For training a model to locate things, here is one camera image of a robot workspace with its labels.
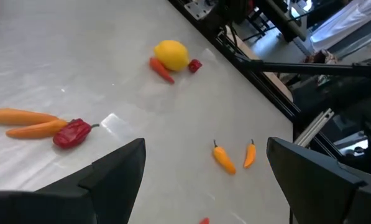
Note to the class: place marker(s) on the silver aluminium extrusion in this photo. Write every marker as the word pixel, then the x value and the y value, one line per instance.
pixel 314 127

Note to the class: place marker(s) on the person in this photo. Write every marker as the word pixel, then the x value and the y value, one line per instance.
pixel 346 21

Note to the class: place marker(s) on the small dark red pepper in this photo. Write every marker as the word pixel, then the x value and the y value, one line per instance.
pixel 194 65
pixel 72 133

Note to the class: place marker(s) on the red pointed mini pepper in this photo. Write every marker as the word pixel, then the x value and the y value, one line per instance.
pixel 162 71
pixel 204 221

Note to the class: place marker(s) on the black metal beam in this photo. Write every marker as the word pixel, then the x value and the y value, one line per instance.
pixel 312 67

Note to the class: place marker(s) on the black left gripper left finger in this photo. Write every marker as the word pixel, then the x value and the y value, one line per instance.
pixel 110 186

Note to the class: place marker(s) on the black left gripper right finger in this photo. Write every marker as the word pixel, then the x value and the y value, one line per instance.
pixel 312 193

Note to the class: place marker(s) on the yellow lemon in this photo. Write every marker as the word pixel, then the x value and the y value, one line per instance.
pixel 172 55

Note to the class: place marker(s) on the light wooden base board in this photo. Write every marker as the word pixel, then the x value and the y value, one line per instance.
pixel 276 84

